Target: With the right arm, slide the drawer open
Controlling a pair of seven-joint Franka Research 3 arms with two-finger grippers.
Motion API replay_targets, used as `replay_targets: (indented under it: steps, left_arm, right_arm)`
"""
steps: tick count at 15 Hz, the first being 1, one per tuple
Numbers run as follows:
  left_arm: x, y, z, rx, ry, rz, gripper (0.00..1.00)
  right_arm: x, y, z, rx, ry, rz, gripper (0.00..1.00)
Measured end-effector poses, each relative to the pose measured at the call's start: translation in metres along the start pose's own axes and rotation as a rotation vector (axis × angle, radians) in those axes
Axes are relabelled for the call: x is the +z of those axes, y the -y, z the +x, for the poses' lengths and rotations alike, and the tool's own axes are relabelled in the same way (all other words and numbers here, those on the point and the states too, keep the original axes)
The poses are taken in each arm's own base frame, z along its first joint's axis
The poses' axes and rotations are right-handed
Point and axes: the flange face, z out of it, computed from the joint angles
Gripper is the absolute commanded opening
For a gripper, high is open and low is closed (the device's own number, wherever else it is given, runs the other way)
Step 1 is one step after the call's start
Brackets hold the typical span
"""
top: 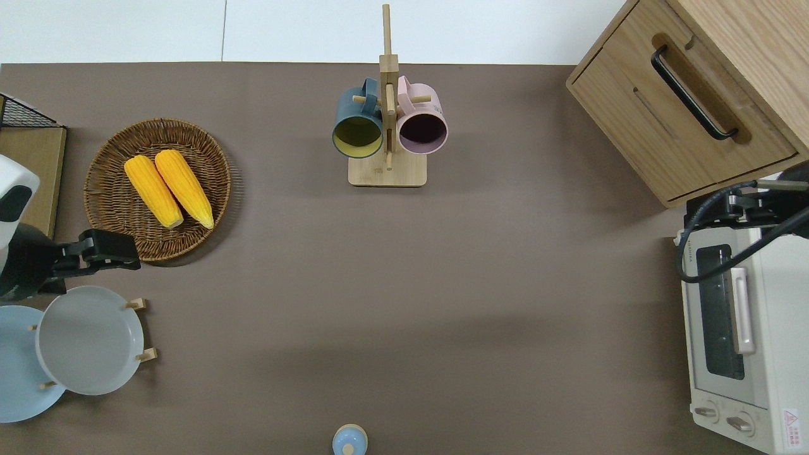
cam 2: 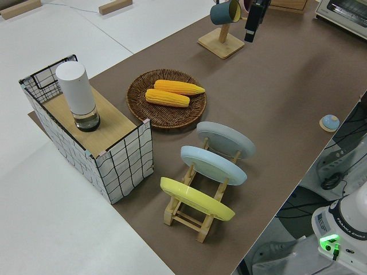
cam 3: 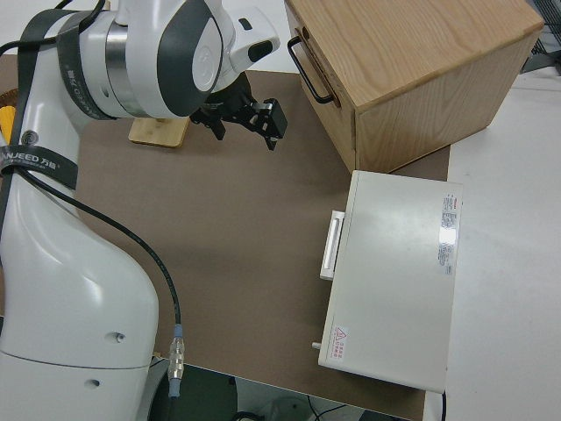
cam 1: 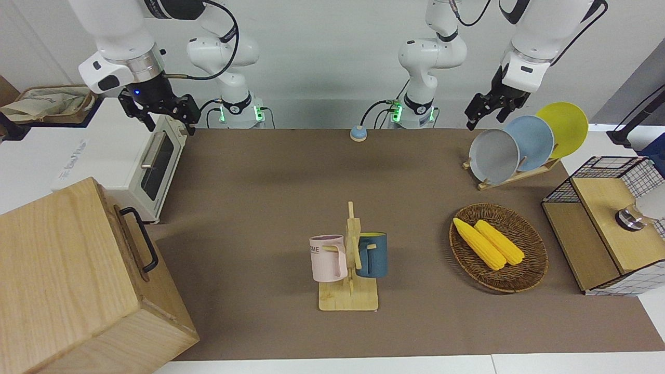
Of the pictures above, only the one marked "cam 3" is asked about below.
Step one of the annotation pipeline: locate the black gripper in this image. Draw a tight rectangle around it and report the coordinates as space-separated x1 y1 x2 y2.
191 78 288 152

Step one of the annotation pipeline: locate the wooden mug tree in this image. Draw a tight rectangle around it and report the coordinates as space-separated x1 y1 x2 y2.
127 115 191 150

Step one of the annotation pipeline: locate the brown table mat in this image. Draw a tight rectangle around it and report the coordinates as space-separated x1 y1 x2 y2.
0 54 452 421

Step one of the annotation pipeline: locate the light wooden cabinet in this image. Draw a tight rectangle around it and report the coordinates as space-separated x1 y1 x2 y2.
284 0 546 173

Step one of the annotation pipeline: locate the white toaster oven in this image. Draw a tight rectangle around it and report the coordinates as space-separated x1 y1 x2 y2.
316 169 465 393

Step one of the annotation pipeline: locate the yellow corn cob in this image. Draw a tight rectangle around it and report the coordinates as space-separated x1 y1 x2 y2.
0 104 18 148

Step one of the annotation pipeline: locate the black metal drawer handle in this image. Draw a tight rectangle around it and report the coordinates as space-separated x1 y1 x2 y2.
287 36 333 105

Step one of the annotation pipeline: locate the wooden drawer with handle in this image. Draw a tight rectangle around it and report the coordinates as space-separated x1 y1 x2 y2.
286 0 357 116

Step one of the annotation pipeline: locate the white oven door handle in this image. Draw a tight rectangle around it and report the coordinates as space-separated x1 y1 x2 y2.
318 210 346 282

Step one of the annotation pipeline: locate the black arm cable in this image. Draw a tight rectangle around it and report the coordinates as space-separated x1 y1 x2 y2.
0 166 188 421

